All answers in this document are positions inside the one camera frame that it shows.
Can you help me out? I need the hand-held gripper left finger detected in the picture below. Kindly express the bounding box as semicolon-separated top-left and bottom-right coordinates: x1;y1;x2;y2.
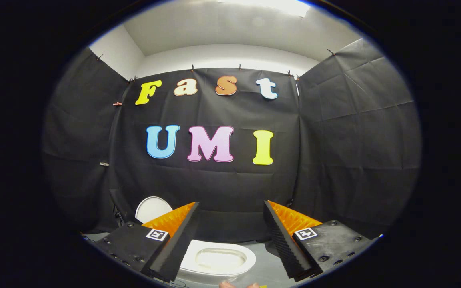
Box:
94;202;200;282

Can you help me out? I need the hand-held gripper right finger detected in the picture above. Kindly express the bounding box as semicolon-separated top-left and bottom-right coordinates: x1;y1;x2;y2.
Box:
263;201;377;280

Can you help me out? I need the white toilet lid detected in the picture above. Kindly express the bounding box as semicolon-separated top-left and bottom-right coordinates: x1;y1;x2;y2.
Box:
135;196;173;224

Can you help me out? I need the white ceramic toilet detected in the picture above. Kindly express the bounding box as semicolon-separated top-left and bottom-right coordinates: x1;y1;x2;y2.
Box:
176;239;257;281

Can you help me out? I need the black backdrop cloth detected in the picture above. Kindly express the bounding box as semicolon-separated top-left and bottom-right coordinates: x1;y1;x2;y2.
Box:
42;38;421;243

